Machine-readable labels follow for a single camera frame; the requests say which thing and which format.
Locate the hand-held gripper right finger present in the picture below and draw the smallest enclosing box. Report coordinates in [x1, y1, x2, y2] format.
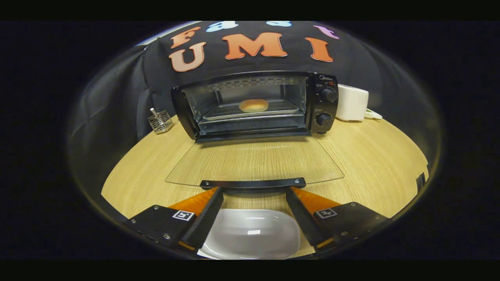
[285, 187, 391, 250]

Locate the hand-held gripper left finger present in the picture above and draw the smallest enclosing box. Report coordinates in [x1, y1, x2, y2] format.
[125, 187, 225, 254]

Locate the black toaster oven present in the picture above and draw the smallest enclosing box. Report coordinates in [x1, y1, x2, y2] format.
[165, 71, 345, 190]

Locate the glazed donut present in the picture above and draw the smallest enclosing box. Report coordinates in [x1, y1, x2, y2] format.
[239, 99, 269, 114]

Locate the metal oven tray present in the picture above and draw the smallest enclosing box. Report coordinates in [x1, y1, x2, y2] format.
[201, 99, 301, 121]

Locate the white plate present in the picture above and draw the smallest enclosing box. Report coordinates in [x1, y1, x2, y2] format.
[197, 209, 301, 260]

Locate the white appliance box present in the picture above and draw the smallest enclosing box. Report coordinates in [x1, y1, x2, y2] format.
[336, 84, 369, 121]

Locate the black backdrop cloth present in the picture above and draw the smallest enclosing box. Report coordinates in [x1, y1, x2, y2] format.
[68, 21, 442, 157]

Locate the metal wire basket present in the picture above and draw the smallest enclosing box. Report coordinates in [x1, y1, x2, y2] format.
[148, 108, 174, 135]

